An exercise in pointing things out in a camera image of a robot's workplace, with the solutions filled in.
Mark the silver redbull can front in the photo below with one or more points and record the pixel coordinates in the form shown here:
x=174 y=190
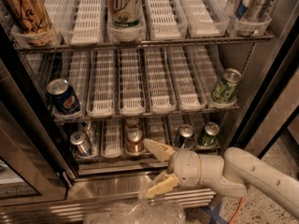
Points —
x=79 y=140

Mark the copper can front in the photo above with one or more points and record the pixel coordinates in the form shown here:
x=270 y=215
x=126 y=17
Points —
x=134 y=141

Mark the copper can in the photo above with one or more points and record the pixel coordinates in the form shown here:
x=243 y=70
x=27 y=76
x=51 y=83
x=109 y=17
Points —
x=134 y=141
x=132 y=123

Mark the clear plastic bag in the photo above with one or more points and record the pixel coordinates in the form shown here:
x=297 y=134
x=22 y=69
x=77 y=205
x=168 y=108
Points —
x=140 y=212

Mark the orange la croix can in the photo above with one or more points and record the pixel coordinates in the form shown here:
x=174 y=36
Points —
x=32 y=21

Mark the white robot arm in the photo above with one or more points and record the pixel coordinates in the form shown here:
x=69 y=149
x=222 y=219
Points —
x=227 y=174

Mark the green can bottom shelf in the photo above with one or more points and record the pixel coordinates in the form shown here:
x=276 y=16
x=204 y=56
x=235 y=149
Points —
x=208 y=134

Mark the blue silver tall can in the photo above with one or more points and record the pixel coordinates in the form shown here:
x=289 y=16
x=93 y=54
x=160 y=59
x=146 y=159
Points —
x=247 y=10

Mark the green can middle shelf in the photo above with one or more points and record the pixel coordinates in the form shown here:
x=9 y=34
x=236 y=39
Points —
x=226 y=87

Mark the green 7up can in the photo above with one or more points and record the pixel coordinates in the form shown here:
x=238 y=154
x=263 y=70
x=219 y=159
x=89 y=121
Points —
x=125 y=13

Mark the top wire shelf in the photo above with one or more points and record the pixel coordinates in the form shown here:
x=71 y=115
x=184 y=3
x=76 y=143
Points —
x=223 y=40

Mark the wire shelf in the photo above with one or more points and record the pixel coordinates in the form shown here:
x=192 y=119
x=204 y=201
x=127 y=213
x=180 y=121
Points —
x=144 y=156
x=104 y=114
x=223 y=40

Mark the middle wire shelf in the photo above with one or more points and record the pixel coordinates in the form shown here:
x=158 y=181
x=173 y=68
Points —
x=104 y=114

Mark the copper can rear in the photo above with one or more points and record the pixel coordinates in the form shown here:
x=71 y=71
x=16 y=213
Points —
x=132 y=123

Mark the blue pepsi can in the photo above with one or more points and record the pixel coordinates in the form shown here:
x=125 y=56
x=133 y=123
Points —
x=63 y=96

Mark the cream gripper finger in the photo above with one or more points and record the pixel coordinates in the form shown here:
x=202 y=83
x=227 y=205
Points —
x=161 y=184
x=162 y=152

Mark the bottom wire shelf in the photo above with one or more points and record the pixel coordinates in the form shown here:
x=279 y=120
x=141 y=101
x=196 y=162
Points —
x=144 y=156

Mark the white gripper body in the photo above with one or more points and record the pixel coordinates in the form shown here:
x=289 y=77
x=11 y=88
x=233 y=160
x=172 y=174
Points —
x=186 y=166

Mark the fridge door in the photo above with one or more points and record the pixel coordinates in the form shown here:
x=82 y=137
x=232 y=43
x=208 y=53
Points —
x=268 y=97

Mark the silver redbull can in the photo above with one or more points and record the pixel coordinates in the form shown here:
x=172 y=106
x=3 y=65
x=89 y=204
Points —
x=88 y=129
x=79 y=140

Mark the green can shelf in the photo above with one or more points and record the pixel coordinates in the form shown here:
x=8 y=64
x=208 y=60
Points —
x=208 y=134
x=226 y=87

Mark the silver redbull can rear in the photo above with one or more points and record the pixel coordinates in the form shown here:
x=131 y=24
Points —
x=88 y=129

